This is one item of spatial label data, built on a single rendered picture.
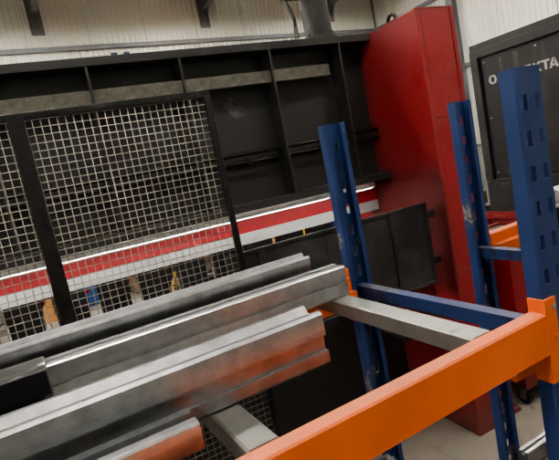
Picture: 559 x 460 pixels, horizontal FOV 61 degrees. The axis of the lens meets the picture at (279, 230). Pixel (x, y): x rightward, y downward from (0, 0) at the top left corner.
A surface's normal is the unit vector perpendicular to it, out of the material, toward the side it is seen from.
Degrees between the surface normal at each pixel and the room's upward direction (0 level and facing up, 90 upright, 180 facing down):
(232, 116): 90
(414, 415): 90
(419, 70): 90
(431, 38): 90
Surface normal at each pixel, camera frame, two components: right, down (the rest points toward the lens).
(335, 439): 0.47, 0.03
